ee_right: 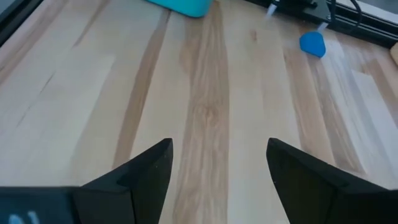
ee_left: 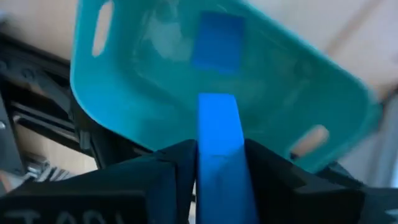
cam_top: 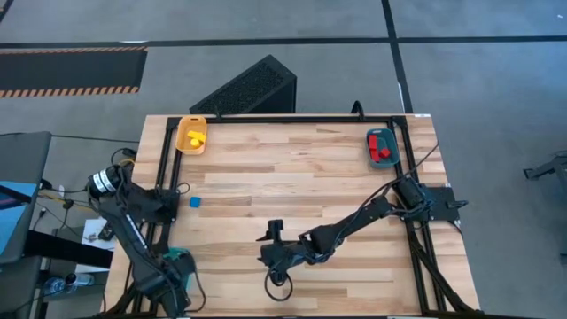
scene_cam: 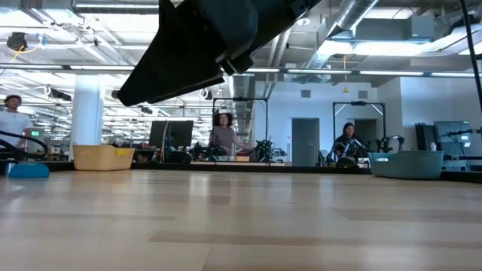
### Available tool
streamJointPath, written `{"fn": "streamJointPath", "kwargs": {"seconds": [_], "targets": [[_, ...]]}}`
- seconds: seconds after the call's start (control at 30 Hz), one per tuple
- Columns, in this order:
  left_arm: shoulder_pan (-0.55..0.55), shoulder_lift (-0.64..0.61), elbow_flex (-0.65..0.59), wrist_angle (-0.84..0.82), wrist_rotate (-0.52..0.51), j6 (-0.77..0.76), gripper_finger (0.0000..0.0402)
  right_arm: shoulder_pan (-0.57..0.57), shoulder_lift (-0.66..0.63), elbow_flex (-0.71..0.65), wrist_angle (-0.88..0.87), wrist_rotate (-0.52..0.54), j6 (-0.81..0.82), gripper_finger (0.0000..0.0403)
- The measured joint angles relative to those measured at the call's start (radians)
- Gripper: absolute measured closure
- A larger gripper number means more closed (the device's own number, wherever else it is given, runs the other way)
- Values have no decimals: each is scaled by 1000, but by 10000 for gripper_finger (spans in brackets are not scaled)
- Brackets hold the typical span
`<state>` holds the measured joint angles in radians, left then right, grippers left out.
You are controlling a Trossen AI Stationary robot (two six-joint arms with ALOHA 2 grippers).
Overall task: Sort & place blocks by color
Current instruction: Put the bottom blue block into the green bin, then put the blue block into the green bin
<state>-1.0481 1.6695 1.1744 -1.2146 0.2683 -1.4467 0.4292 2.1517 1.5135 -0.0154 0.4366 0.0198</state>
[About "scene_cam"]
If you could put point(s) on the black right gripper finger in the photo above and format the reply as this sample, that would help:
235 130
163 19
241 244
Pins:
177 56
196 89

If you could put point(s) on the blue half-round wooden block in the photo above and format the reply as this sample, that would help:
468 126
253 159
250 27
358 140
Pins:
29 171

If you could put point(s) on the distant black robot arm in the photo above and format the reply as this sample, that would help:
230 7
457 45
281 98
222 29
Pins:
263 148
211 151

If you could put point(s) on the black computer monitor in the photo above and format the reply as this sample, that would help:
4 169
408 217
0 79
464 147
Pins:
177 133

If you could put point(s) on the person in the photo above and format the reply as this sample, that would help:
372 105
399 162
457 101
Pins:
224 137
13 124
348 137

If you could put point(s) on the round ceiling detector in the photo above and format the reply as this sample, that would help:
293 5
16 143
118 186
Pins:
303 22

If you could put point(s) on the long LED light bar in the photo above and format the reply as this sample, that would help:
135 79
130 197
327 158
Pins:
320 71

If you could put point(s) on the white column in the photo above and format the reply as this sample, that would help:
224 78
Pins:
86 120

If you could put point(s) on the yellow plastic bin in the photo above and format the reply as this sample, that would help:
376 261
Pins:
98 160

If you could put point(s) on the grey door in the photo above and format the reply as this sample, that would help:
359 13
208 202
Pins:
305 143

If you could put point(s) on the black cabinet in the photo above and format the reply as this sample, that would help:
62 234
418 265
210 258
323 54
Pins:
423 137

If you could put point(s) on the grey-blue plastic bin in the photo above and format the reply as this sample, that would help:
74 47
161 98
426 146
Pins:
406 167

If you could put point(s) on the white bottle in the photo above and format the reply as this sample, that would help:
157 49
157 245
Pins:
433 147

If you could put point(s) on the computer monitor with stand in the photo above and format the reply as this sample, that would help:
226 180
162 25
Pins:
452 130

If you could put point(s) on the silver ceiling duct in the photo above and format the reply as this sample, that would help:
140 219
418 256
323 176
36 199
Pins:
241 98
350 15

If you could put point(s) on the black rig frame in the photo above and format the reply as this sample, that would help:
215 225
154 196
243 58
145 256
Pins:
241 99
357 102

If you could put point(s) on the wall air vent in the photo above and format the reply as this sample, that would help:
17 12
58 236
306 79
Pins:
362 94
306 93

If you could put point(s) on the black aluminium table frame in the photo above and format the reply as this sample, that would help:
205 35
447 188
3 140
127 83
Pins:
320 170

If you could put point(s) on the silver metal post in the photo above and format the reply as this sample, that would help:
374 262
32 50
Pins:
10 165

